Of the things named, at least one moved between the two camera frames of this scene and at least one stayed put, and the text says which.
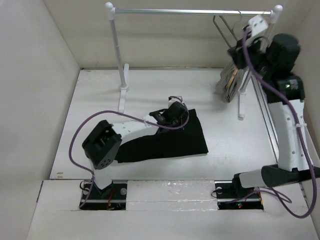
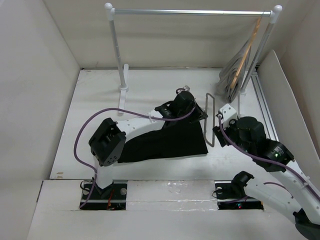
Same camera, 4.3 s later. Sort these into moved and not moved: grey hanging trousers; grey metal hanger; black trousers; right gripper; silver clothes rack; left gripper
Moved: left gripper; grey metal hanger; right gripper
Not moved: black trousers; grey hanging trousers; silver clothes rack
